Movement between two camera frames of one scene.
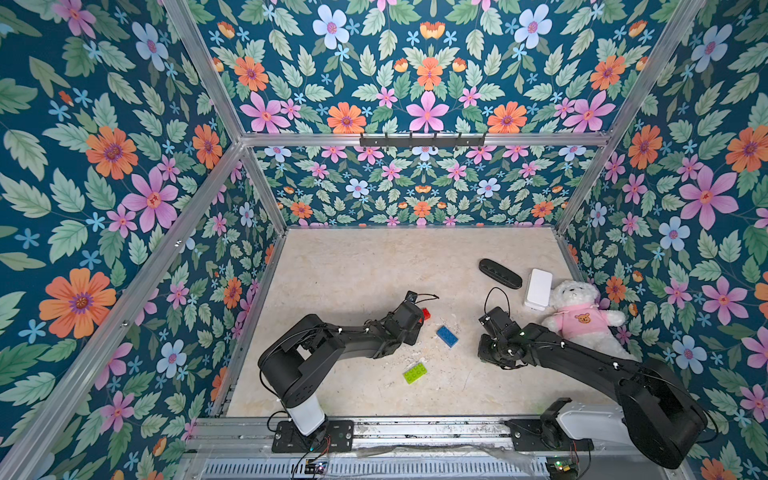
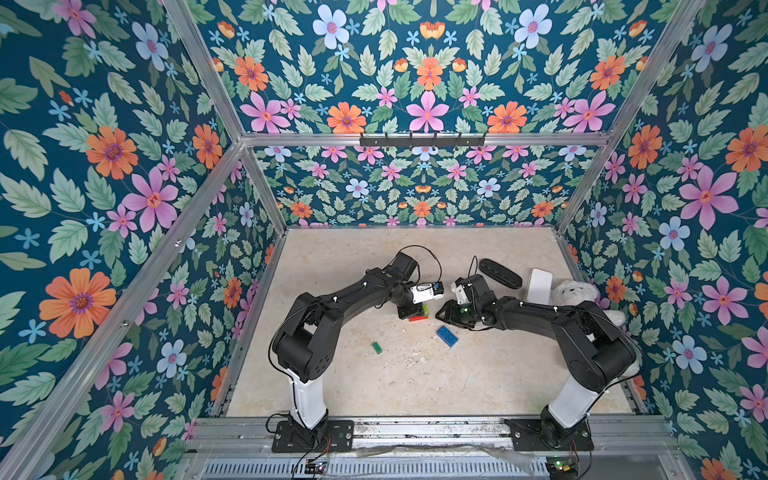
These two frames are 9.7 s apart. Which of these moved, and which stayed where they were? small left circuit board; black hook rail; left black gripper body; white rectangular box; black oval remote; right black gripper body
Moved: right black gripper body; left black gripper body
Stayed: white rectangular box; black hook rail; black oval remote; small left circuit board
